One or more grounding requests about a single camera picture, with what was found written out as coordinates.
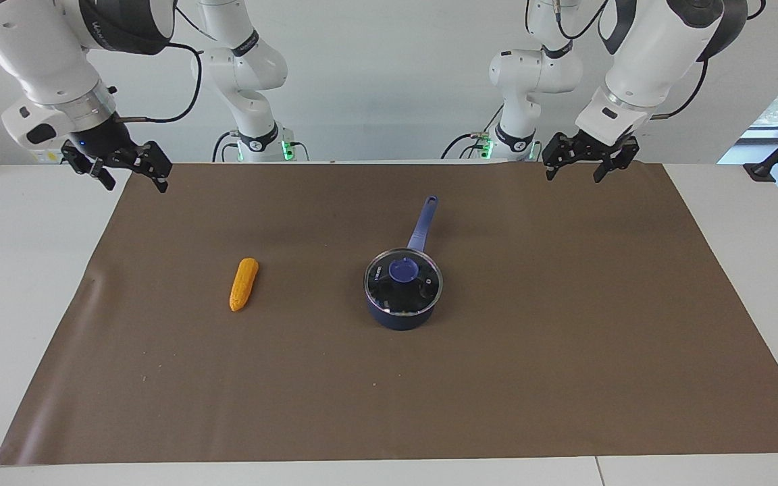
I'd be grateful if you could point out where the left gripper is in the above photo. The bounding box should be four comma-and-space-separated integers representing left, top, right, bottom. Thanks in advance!
542, 130, 640, 185

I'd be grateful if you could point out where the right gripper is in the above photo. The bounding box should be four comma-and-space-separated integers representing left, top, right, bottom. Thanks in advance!
61, 115, 174, 194

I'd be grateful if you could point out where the yellow corn cob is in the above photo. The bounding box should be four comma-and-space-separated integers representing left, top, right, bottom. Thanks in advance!
228, 257, 260, 313

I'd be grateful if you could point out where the glass lid with blue knob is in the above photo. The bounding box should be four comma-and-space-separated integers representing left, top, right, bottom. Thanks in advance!
363, 248, 444, 317

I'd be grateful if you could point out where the black cable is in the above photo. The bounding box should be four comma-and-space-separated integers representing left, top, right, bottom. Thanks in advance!
650, 57, 710, 122
115, 42, 203, 125
211, 130, 240, 163
440, 105, 504, 161

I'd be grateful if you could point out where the blue pot with long handle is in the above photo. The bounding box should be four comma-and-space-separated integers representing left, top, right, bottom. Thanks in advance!
363, 195, 444, 332

